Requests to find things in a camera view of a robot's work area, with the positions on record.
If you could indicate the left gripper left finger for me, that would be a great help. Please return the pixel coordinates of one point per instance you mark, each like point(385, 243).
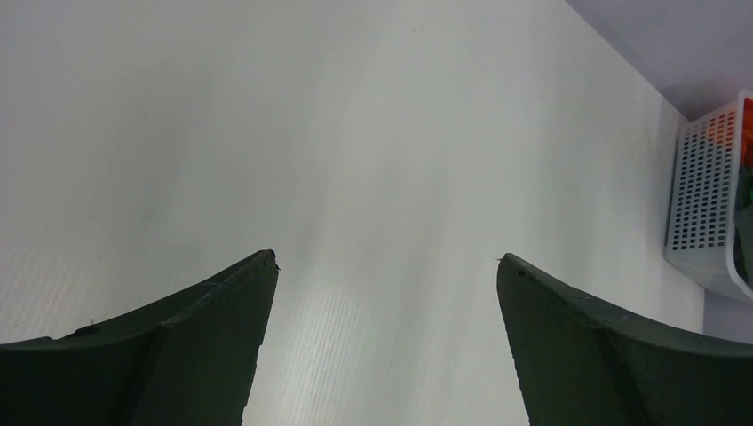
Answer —
point(186, 359)

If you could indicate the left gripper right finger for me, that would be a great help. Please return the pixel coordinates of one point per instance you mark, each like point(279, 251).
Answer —
point(581, 360)

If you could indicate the white plastic basket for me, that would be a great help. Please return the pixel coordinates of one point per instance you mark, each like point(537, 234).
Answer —
point(700, 232)

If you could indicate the green t shirt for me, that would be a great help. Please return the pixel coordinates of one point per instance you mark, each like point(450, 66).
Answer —
point(742, 249)

